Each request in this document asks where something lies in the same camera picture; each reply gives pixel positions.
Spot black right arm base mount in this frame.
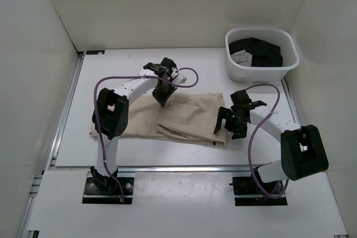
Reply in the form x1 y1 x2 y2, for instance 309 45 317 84
229 176 288 206

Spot black label sticker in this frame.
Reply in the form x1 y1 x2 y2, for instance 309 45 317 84
86 50 105 55

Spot aluminium left side rail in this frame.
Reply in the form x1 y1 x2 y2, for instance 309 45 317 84
15 51 84 238

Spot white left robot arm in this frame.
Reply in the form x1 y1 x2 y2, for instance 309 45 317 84
90 57 186 193

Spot black trousers in basket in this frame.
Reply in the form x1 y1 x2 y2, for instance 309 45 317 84
228 37 283 67

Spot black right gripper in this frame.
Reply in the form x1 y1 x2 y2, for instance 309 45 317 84
214 106 247 139

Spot white plastic basket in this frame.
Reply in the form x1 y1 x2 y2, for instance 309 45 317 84
225 27 300 83

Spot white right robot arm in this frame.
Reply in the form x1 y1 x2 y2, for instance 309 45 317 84
214 90 329 193

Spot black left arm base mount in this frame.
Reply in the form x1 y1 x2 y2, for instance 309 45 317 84
82 176 134 205

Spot aluminium front rail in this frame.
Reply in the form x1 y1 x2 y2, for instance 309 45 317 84
118 165 250 173

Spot beige trousers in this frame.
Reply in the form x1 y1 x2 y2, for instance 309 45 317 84
88 91 227 147

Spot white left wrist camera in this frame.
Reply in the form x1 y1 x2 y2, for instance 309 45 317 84
171 69 187 86

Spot aluminium right side rail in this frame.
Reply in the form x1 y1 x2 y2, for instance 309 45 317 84
281 77 317 172

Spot aluminium rail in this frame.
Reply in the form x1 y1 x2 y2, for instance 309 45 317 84
281 77 317 172
118 165 250 173
15 51 84 238

